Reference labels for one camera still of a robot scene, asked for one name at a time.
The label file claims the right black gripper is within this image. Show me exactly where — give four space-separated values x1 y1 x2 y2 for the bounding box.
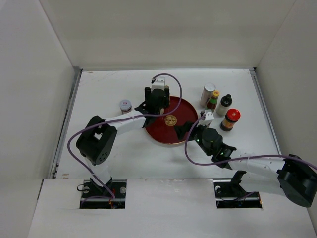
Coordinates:
174 119 212 156

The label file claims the small yellow label sauce bottle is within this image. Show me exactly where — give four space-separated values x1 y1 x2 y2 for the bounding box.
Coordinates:
164 85 170 99

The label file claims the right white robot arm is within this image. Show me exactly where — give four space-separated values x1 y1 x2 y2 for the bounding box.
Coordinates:
174 121 317 208

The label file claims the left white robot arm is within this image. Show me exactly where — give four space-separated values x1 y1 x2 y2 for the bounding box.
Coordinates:
76 86 170 198

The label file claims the red round tray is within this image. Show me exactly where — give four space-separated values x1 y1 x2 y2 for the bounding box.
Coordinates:
145 96 198 144

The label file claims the jar with white red lid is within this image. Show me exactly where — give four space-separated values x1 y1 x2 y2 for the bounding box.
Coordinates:
119 99 132 114

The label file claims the yellow cap chili sauce bottle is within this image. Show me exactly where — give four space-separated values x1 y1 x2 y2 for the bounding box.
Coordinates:
206 90 220 112

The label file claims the silver lid tall canister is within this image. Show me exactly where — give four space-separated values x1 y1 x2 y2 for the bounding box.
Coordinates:
200 83 216 107

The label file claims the red lid sauce jar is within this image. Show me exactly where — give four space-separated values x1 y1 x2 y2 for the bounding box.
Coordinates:
220 109 241 131

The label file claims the white bottle black cap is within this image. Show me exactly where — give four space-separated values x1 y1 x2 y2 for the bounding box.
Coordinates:
215 94 232 116

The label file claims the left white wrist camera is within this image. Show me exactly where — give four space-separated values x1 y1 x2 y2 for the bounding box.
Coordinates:
151 76 165 92

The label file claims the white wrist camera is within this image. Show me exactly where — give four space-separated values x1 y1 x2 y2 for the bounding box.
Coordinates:
199 109 214 127
151 76 165 92

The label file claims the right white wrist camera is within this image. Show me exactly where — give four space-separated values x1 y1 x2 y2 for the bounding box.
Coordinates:
199 109 214 127

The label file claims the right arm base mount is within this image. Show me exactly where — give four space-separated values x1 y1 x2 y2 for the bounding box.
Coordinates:
213 171 262 209

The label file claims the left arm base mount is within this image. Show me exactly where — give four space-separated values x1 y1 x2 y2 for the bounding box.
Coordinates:
77 179 127 209

